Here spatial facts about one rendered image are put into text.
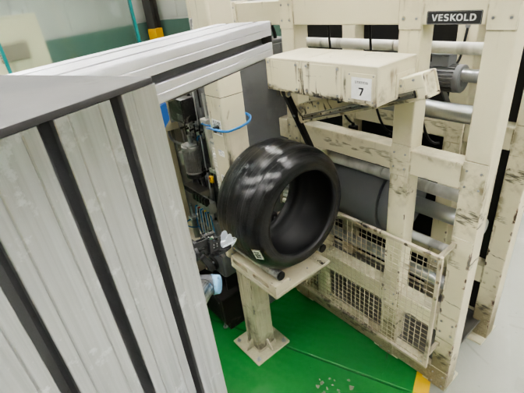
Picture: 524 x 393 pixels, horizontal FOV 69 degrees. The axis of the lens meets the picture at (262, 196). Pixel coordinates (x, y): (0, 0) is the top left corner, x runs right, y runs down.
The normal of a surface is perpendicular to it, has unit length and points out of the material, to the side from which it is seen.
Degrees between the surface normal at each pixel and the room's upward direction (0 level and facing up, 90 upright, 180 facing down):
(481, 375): 0
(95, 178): 90
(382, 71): 90
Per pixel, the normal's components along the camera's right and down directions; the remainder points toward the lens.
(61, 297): 0.88, 0.15
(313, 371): -0.11, -0.87
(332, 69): -0.76, 0.38
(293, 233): -0.40, -0.64
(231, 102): 0.64, 0.31
